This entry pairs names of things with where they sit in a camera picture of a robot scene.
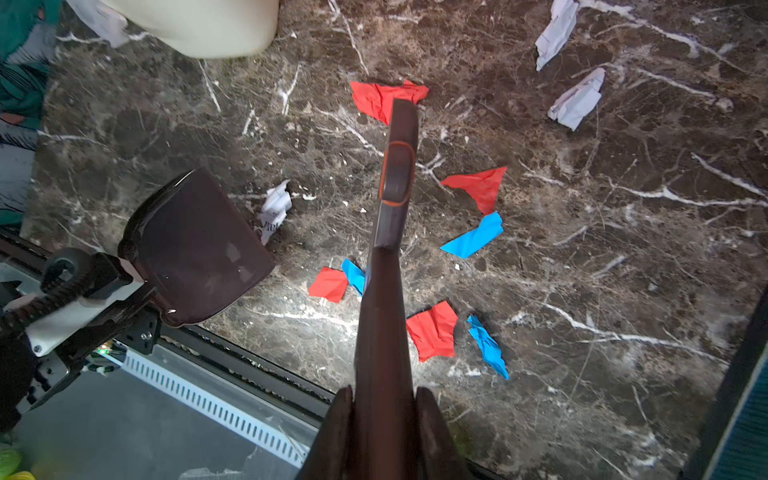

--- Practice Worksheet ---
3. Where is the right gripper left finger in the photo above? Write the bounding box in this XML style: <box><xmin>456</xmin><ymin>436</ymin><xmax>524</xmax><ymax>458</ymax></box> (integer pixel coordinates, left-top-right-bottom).
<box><xmin>296</xmin><ymin>386</ymin><xmax>354</xmax><ymax>480</ymax></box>

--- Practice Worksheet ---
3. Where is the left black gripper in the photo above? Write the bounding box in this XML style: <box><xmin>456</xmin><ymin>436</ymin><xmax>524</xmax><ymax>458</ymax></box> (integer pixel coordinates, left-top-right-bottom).
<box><xmin>35</xmin><ymin>287</ymin><xmax>161</xmax><ymax>407</ymax></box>

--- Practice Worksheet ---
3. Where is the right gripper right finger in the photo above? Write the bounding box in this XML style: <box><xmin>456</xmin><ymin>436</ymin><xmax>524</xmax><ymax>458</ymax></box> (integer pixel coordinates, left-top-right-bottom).
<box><xmin>415</xmin><ymin>387</ymin><xmax>472</xmax><ymax>480</ymax></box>

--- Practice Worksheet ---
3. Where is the dark brown hand brush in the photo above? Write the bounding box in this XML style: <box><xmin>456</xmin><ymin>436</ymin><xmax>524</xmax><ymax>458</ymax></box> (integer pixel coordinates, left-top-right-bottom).
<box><xmin>349</xmin><ymin>99</ymin><xmax>418</xmax><ymax>479</ymax></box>

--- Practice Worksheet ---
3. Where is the dark brown dustpan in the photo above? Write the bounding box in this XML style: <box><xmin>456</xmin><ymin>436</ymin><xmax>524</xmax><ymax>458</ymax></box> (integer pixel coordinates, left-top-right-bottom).
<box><xmin>117</xmin><ymin>168</ymin><xmax>275</xmax><ymax>328</ymax></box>

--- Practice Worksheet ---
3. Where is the blue paper scrap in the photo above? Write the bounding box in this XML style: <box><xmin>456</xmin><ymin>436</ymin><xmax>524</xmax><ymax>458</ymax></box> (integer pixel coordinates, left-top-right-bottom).
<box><xmin>440</xmin><ymin>212</ymin><xmax>504</xmax><ymax>259</ymax></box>
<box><xmin>342</xmin><ymin>259</ymin><xmax>366</xmax><ymax>295</ymax></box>
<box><xmin>467</xmin><ymin>315</ymin><xmax>510</xmax><ymax>380</ymax></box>

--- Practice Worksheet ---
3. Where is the cream trash bin with liner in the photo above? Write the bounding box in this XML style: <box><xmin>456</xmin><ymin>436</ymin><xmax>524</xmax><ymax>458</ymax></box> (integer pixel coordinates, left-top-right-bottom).
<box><xmin>67</xmin><ymin>0</ymin><xmax>279</xmax><ymax>59</ymax></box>

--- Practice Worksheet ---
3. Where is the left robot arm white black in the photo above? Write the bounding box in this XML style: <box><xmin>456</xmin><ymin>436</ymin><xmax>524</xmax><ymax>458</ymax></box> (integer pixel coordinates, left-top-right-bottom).
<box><xmin>1</xmin><ymin>248</ymin><xmax>154</xmax><ymax>433</ymax></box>

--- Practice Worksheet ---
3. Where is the red paper scrap lower large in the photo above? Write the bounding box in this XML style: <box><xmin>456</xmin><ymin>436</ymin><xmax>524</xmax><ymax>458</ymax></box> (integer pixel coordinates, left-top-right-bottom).
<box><xmin>406</xmin><ymin>301</ymin><xmax>458</xmax><ymax>362</ymax></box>

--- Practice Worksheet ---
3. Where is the white printed paper scrap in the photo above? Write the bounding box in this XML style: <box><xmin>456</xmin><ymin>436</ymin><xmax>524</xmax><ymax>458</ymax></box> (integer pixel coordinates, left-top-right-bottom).
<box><xmin>258</xmin><ymin>179</ymin><xmax>292</xmax><ymax>246</ymax></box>

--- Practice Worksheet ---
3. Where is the white paper scrap far right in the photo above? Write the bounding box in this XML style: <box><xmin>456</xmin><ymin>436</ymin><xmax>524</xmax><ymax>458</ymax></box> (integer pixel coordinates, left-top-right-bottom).
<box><xmin>547</xmin><ymin>67</ymin><xmax>606</xmax><ymax>131</ymax></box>

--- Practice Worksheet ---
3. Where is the white paper scrap far left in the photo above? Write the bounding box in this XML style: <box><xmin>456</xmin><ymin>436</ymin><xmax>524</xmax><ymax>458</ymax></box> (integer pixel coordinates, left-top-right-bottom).
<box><xmin>535</xmin><ymin>0</ymin><xmax>579</xmax><ymax>71</ymax></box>

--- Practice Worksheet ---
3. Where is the white slotted cable duct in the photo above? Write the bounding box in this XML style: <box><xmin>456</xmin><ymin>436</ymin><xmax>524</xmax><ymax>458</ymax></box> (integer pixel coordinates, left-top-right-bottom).
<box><xmin>96</xmin><ymin>346</ymin><xmax>317</xmax><ymax>468</ymax></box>

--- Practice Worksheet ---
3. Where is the right black frame post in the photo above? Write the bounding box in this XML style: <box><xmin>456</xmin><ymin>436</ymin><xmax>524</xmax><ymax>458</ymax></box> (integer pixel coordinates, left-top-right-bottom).
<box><xmin>677</xmin><ymin>294</ymin><xmax>767</xmax><ymax>479</ymax></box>

